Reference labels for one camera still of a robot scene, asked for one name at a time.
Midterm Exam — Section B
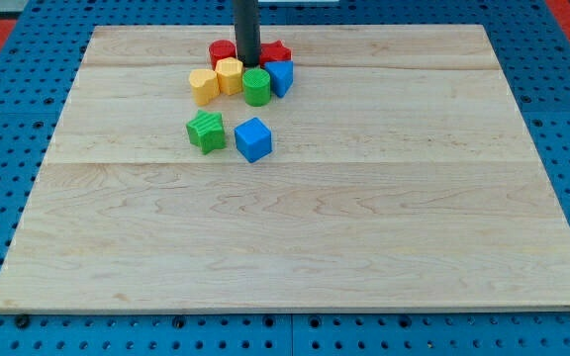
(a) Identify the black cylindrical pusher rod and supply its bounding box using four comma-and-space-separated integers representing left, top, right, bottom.
232, 0, 261, 67

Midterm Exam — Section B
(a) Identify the green star block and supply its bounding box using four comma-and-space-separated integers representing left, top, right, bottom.
186, 110, 227, 154

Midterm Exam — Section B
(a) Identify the yellow heart block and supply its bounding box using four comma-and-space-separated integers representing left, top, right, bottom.
189, 69, 220, 106

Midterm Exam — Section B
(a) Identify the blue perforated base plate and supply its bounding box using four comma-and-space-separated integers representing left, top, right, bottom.
0, 1, 570, 355

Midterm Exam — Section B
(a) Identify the yellow pentagon block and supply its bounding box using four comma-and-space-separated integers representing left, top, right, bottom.
215, 57, 243, 95

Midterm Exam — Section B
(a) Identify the light wooden board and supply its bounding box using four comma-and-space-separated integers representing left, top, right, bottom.
0, 25, 570, 314

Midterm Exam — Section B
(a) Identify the green cylinder block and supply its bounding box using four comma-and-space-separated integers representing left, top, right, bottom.
242, 68, 271, 107

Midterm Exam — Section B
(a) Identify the blue cube block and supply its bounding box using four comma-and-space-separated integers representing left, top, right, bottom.
235, 118, 272, 163

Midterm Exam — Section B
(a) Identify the red cylinder block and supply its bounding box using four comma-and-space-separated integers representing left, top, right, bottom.
208, 40, 237, 69

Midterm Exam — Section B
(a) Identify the red star block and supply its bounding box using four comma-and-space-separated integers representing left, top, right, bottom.
259, 40, 292, 68

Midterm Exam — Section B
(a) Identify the blue triangle block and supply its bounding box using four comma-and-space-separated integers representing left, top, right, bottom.
264, 60, 294, 98

